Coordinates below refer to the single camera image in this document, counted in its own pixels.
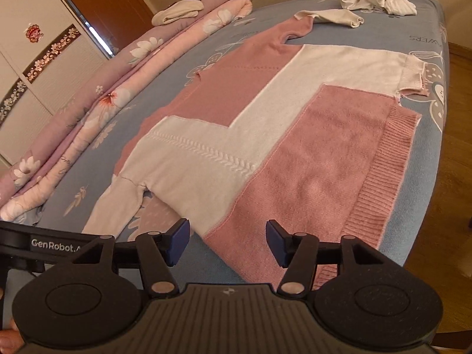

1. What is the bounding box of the blue floral bed sheet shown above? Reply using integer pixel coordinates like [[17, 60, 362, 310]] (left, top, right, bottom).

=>
[[0, 0, 451, 296]]

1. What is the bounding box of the pink floral quilt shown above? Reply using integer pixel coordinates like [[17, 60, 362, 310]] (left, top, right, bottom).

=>
[[0, 0, 255, 226]]

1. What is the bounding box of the person's left hand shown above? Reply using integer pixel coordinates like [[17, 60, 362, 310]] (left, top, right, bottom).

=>
[[0, 288, 21, 353]]

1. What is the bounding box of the folded cream garment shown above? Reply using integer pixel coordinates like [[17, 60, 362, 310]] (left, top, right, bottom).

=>
[[151, 0, 205, 27]]

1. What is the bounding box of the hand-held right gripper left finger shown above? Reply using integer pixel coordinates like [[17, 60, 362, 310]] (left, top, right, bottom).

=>
[[72, 218, 191, 299]]

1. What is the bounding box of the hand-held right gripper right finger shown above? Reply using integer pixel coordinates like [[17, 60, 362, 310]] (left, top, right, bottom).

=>
[[266, 219, 388, 298]]

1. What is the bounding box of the pink and white sweater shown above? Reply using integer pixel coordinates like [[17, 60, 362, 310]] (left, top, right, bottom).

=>
[[82, 9, 430, 292]]

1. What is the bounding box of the white wardrobe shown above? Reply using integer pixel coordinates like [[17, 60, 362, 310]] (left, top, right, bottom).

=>
[[0, 0, 116, 168]]

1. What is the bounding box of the brown wooden door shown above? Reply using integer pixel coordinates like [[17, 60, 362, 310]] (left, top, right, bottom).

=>
[[62, 0, 155, 60]]

